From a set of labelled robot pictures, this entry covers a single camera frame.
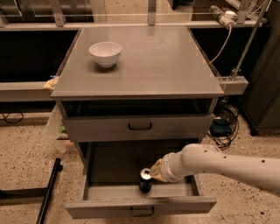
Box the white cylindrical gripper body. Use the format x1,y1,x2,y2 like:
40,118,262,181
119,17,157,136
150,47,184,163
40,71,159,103
160,152,186,182

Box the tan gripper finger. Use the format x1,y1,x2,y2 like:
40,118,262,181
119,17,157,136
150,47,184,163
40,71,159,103
150,173,164,181
150,159,162,173

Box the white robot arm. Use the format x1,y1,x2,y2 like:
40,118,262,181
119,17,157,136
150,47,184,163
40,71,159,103
150,143,280,195

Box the open grey middle drawer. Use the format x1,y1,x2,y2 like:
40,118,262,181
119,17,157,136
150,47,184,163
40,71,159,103
66,140,216,219

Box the grey drawer cabinet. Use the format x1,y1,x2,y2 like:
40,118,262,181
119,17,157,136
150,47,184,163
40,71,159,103
51,25,225,165

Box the grey upper drawer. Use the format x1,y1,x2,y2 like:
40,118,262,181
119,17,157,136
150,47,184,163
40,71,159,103
63,114,214,142

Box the dark cabinet on right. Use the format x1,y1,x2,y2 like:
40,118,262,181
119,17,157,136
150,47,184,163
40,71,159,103
241,0,280,136

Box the clear plastic bag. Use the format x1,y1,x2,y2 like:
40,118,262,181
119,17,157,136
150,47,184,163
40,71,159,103
45,105,68,153

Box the black floor stand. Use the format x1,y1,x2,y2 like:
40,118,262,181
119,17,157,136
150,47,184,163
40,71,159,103
0,158,63,224

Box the white ceramic bowl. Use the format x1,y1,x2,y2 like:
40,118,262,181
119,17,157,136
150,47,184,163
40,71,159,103
88,42,122,67

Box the white power strip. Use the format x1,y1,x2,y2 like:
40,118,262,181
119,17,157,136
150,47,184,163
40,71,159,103
209,5,236,27

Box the tangled black cables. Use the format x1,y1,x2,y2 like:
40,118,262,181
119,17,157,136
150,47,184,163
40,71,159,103
199,104,240,151

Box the white power cable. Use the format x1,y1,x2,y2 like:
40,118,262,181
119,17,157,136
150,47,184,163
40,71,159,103
207,24,233,66

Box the grey metal rail frame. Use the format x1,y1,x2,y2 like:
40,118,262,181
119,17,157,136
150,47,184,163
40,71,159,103
0,0,267,102

